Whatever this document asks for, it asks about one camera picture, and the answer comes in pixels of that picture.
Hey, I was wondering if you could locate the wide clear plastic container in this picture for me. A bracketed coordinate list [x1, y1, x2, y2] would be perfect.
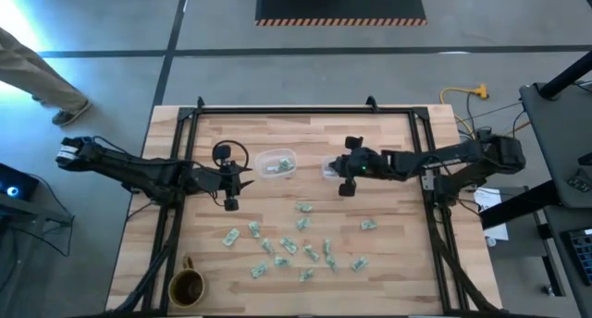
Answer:
[253, 147, 299, 179]

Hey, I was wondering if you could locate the black controller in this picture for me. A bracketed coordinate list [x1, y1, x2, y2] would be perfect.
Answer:
[566, 167, 592, 194]

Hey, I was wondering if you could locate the person's leg and shoe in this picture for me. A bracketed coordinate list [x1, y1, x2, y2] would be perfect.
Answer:
[0, 26, 93, 128]

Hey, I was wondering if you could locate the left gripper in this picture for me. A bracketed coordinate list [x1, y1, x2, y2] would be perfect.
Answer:
[198, 141, 255, 213]

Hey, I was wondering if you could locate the small clear plastic container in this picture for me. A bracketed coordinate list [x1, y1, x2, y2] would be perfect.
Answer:
[321, 154, 348, 181]

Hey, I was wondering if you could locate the black keyboard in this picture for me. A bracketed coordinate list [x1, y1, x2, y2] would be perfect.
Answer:
[561, 227, 592, 287]

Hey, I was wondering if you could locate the yellow extension cord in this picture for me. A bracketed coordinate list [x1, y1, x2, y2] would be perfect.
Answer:
[438, 82, 490, 139]

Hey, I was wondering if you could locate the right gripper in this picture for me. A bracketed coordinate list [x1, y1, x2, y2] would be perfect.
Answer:
[328, 135, 388, 199]

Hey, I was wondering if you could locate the grey desk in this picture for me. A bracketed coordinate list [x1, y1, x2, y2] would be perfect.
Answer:
[536, 204, 592, 318]
[518, 79, 592, 211]

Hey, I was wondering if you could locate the black diagonal beam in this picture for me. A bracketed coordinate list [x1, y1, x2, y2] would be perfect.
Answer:
[480, 178, 563, 231]

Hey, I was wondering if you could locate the black looped camera cable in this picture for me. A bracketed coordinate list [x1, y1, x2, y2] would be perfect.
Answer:
[212, 140, 250, 171]

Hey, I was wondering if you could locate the black pole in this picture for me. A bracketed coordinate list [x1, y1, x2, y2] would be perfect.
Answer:
[538, 49, 592, 101]

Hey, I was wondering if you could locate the black device with blue light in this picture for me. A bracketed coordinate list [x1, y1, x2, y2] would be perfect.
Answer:
[0, 163, 41, 215]

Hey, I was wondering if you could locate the white paper sheet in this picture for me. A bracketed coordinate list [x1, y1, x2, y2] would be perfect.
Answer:
[474, 187, 510, 243]

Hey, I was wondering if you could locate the black hazard-striped floor mat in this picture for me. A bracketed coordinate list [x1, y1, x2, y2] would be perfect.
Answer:
[254, 0, 427, 27]

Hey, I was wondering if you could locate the olive ceramic mug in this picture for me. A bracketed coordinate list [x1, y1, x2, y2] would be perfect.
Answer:
[167, 255, 206, 309]

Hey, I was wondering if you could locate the grey cart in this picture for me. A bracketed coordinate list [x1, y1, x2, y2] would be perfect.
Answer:
[0, 192, 75, 318]

